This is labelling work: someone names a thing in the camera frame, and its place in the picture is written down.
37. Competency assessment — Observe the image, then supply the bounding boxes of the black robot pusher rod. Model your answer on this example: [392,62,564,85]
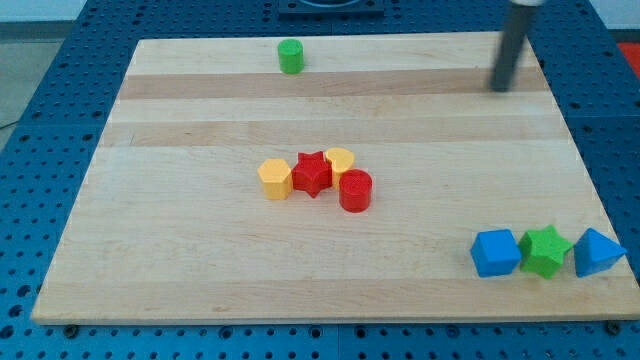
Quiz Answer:
[489,0,543,92]

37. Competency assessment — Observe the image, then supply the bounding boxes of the green star block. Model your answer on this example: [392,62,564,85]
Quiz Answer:
[518,225,574,279]

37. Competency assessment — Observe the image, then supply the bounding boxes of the wooden board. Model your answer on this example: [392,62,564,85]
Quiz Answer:
[31,32,639,325]

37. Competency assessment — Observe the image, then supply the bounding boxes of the yellow hexagon block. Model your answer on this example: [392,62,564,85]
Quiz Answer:
[257,158,293,200]

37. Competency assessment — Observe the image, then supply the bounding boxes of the green cylinder block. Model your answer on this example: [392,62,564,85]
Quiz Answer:
[277,38,304,74]

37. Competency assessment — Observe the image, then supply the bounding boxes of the yellow heart block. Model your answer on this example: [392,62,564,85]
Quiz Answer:
[325,147,355,190]

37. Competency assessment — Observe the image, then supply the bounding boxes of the red star block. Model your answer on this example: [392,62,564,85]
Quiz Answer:
[292,151,332,198]

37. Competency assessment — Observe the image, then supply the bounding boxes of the blue triangle block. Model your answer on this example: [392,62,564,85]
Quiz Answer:
[573,228,627,278]

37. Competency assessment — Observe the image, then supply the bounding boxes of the red cylinder block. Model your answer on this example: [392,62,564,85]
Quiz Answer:
[339,169,373,213]

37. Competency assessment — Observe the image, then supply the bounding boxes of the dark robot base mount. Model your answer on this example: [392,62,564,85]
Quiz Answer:
[276,0,385,18]

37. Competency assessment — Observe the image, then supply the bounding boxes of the blue cube block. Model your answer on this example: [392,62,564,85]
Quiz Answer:
[470,229,522,277]

